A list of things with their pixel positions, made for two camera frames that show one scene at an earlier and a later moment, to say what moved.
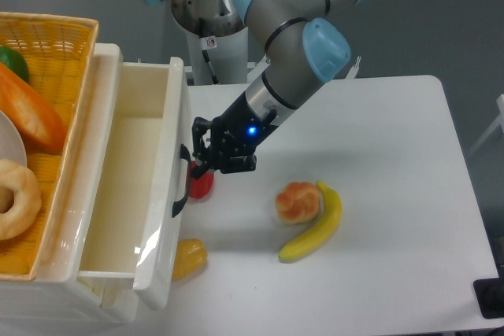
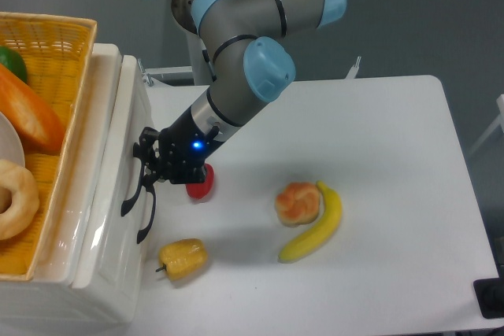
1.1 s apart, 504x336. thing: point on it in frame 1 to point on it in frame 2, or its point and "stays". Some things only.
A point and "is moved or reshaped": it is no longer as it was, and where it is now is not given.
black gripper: x=239 y=129 to x=183 y=151
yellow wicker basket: x=59 y=50 stays
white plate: x=12 y=145 stays
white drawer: x=136 y=219 is moved or reshaped
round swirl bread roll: x=298 y=202 stays
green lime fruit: x=15 y=62 stays
